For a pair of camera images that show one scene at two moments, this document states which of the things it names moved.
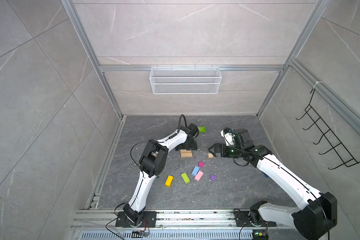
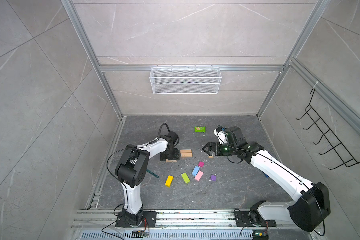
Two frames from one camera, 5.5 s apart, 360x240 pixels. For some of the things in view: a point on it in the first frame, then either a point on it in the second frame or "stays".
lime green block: (185, 178) stays
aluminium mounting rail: (101, 224) stays
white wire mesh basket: (181, 80) stays
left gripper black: (194, 146) to (177, 155)
